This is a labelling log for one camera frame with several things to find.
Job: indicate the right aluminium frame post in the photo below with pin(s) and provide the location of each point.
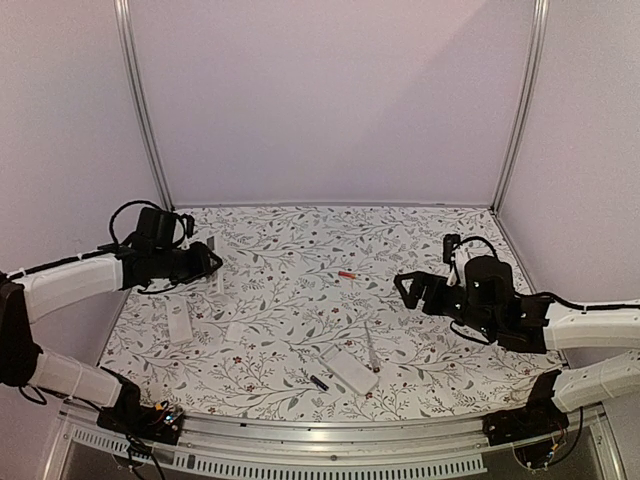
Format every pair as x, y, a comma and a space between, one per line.
525, 99

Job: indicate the left aluminium frame post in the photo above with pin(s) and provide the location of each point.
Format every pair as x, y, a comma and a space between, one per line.
135, 81

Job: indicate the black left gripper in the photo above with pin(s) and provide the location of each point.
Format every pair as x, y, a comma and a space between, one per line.
202, 263

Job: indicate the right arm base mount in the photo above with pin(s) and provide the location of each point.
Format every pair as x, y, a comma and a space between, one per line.
537, 418

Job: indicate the white remote with display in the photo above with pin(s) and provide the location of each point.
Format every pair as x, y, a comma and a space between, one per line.
215, 279

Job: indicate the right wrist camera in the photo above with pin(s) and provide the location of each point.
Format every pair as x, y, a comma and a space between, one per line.
451, 243

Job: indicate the white remote control back up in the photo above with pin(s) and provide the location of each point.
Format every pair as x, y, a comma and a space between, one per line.
349, 370

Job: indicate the white battery cover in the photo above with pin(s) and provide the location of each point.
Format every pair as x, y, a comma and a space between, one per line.
234, 333

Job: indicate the white remote with green logo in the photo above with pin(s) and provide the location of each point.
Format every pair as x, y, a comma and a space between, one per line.
179, 324

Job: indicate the clear handle screwdriver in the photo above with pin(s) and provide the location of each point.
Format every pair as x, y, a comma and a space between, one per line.
374, 361

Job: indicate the aluminium frame post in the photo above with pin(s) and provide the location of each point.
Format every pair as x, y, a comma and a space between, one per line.
525, 99
135, 81

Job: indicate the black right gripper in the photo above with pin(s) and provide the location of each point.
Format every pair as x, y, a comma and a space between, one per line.
431, 281

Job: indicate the floral tablecloth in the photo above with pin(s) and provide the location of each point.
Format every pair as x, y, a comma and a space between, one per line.
281, 282

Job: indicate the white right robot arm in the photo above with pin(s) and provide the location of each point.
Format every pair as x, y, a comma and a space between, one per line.
479, 293

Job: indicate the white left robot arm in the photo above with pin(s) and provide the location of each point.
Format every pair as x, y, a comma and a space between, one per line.
161, 247

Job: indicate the purple battery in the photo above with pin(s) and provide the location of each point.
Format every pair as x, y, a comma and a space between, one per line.
317, 382

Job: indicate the front aluminium rail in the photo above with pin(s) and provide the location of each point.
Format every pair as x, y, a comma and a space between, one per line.
218, 447

